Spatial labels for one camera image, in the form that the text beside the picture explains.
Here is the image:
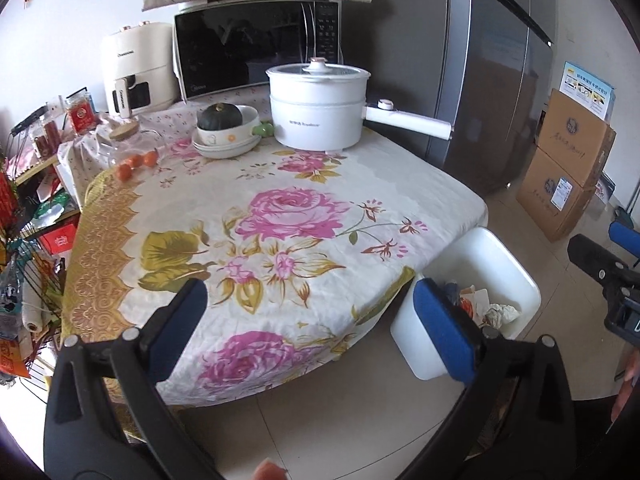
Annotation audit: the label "jars of red spices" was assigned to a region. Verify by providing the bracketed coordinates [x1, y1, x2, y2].
[32, 119, 64, 159]

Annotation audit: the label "white flower print bowl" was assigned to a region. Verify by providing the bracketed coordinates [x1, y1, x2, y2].
[194, 104, 261, 145]

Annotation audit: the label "white string roll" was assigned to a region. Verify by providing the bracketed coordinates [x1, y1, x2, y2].
[19, 291, 52, 334]

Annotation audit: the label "person's left hand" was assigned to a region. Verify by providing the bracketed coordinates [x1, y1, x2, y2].
[254, 457, 289, 480]

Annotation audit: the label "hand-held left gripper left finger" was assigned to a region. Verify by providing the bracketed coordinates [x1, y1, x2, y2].
[44, 277, 227, 480]

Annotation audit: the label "glass pitcher with cork lid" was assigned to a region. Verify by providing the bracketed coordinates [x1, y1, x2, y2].
[94, 122, 169, 172]

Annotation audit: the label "green and white package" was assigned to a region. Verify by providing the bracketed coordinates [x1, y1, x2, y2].
[32, 189, 81, 226]

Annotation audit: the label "white plastic bin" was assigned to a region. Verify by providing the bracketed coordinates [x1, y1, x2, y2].
[389, 226, 542, 382]

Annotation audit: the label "dark green squash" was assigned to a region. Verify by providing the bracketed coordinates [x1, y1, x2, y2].
[197, 103, 245, 131]

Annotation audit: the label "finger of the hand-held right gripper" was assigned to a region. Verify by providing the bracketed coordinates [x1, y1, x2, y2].
[567, 233, 635, 284]
[608, 220, 640, 262]

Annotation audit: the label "cream air fryer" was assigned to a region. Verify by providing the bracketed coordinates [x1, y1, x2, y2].
[98, 20, 180, 119]

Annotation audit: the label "white electric cooking pot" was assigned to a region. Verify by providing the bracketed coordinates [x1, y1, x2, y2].
[265, 58, 454, 151]

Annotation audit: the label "red hanging decoration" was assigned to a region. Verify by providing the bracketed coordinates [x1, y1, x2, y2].
[0, 169, 24, 242]

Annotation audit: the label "stack of white plates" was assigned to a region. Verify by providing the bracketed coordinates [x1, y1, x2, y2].
[192, 135, 261, 160]

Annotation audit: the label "small blue and white box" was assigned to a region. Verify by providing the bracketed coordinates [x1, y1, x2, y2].
[594, 172, 617, 204]

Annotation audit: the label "orange snack packet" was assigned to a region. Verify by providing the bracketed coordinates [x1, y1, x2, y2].
[0, 336, 32, 379]

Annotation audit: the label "red cardboard box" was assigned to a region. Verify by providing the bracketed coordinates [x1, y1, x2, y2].
[38, 226, 82, 257]

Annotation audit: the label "brown paper carton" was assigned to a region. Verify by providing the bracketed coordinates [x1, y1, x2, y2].
[459, 285, 494, 322]

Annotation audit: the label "glass jar with red label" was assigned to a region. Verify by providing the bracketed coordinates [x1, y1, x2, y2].
[63, 90, 97, 134]

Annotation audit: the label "person's right hand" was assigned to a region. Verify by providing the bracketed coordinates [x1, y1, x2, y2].
[610, 354, 640, 424]

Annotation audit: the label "blue and white printed box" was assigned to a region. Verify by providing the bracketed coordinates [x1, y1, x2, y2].
[559, 61, 617, 122]

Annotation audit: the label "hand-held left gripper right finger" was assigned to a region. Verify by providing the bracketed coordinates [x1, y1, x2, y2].
[400, 277, 577, 480]

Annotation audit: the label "glass pot lid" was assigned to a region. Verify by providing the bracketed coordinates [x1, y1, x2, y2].
[266, 58, 372, 84]

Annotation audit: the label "black microwave oven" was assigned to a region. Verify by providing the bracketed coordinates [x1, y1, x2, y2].
[173, 0, 347, 104]

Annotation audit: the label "black wire rack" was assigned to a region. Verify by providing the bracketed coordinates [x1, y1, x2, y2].
[0, 195, 82, 387]

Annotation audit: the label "grey refrigerator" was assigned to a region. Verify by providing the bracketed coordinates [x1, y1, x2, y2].
[344, 0, 557, 194]

